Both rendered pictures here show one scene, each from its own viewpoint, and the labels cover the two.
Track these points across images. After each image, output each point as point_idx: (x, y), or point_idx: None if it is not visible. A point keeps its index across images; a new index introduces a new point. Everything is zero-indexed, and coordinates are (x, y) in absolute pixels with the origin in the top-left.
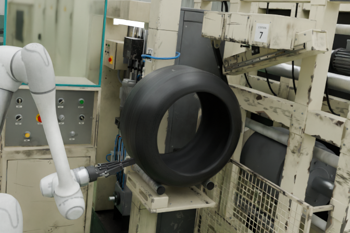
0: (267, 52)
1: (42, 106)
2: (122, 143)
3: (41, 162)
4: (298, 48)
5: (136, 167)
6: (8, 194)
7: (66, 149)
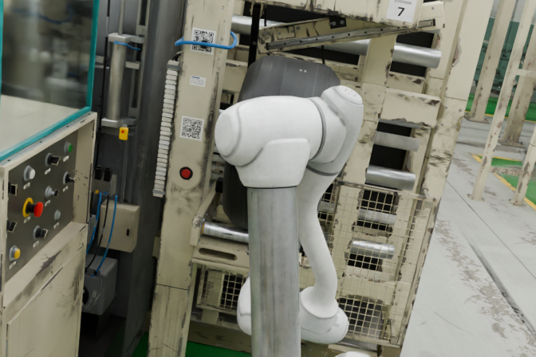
0: (362, 25)
1: (324, 192)
2: (100, 199)
3: (43, 294)
4: (423, 25)
5: (218, 229)
6: (349, 352)
7: (65, 248)
